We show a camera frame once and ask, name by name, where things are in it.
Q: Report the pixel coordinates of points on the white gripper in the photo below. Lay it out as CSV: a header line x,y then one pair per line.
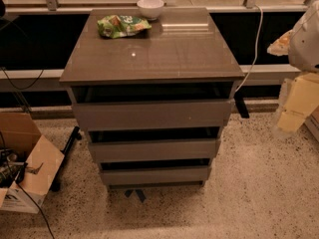
x,y
305,45

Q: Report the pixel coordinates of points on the grey bottom drawer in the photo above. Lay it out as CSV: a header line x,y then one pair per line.
x,y
156,171

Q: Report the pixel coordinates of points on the grey drawer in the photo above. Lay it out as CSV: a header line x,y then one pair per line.
x,y
127,107
156,171
154,144

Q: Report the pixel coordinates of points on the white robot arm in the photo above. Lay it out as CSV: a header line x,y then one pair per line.
x,y
301,44

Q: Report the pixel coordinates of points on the grey middle drawer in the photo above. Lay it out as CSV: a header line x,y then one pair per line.
x,y
154,144

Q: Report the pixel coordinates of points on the grey drawer cabinet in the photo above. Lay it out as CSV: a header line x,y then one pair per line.
x,y
183,46

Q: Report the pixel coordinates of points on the grey top drawer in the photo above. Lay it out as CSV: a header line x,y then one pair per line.
x,y
127,107

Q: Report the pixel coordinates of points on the open cardboard box left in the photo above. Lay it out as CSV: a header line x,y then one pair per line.
x,y
43,160

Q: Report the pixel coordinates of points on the cardboard box right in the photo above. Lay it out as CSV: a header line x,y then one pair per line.
x,y
312,123

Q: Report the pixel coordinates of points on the white ceramic bowl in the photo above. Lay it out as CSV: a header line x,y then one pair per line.
x,y
150,9

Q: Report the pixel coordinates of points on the green snack bag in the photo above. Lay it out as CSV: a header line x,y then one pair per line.
x,y
119,26

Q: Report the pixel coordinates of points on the black stand leg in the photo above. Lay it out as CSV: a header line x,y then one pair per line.
x,y
75,135

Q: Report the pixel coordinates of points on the black bracket behind cabinet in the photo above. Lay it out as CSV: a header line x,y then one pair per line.
x,y
240,105

